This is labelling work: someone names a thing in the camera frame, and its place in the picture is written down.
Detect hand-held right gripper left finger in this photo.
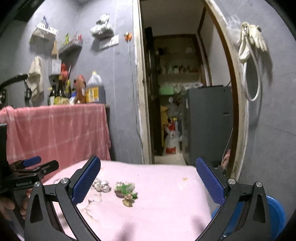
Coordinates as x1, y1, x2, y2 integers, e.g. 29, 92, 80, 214
24, 155, 101, 241

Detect filled plastic bag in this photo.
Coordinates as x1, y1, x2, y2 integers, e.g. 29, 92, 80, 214
90, 14, 115, 37

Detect blue white bottle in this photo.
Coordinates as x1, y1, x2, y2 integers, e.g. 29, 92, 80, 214
69, 80, 78, 105

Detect dark sauce bottle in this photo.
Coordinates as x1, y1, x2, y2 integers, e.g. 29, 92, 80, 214
54, 79, 70, 105

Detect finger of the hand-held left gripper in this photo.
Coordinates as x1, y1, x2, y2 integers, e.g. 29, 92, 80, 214
14, 160, 59, 180
9, 156, 42, 171

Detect thin white cable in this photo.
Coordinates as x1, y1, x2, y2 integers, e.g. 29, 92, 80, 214
128, 40, 141, 139

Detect beige hanging towel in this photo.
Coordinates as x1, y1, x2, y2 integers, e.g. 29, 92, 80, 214
27, 56, 44, 103

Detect clear plastic bag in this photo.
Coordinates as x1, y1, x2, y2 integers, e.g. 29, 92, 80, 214
225, 14, 242, 32

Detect dark wooden door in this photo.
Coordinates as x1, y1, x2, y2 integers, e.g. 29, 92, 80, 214
144, 27, 162, 156

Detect pink cloth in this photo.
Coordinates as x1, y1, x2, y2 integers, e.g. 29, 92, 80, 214
220, 149, 232, 171

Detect grey washing machine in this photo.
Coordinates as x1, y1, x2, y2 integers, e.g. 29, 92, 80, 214
181, 85, 233, 166

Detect black pan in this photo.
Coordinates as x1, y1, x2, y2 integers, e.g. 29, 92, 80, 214
0, 73, 28, 90

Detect cream door frame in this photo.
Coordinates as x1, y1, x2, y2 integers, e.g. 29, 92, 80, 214
132, 0, 249, 176

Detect metal grater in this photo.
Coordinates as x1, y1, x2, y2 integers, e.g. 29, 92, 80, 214
51, 58, 62, 75

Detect pink floral blanket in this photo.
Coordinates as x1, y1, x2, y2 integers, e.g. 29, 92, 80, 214
43, 159, 215, 241

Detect wall spice rack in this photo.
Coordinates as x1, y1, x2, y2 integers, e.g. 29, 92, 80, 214
58, 32, 84, 56

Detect white wall basket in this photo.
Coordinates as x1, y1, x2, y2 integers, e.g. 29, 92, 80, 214
30, 15, 58, 42

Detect blue plastic bucket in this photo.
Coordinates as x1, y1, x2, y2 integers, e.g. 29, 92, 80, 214
211, 195, 287, 240

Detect black bracket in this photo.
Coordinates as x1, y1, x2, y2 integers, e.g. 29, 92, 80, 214
24, 81, 33, 100

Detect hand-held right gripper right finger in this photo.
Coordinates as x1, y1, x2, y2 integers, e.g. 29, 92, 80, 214
196, 157, 271, 241

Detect wooden storage shelf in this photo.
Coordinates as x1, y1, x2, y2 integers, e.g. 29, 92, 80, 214
153, 35, 207, 86

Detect pair of cream rubber gloves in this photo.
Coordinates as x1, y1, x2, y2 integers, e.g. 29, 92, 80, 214
240, 22, 268, 52

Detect white hose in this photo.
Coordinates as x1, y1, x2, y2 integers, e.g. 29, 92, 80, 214
238, 23, 262, 102

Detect orange brown packet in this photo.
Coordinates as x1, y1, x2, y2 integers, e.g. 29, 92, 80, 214
76, 75, 86, 104

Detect dark bottle green label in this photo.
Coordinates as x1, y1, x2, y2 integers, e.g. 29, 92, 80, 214
47, 85, 57, 106

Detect green white snack wrapper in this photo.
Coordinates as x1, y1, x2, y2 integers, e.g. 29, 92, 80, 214
114, 182, 139, 207

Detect yellow bag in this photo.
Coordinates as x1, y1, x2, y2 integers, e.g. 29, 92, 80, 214
160, 105, 170, 127

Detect red white gas bottle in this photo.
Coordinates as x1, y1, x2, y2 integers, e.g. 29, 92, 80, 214
163, 117, 183, 155

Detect large cooking oil jug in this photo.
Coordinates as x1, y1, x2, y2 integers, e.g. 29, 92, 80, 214
85, 71, 105, 104

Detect person's left hand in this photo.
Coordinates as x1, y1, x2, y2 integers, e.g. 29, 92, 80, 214
0, 188, 31, 220

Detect red plaid cloth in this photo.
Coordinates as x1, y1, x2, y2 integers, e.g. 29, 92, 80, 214
0, 103, 111, 176

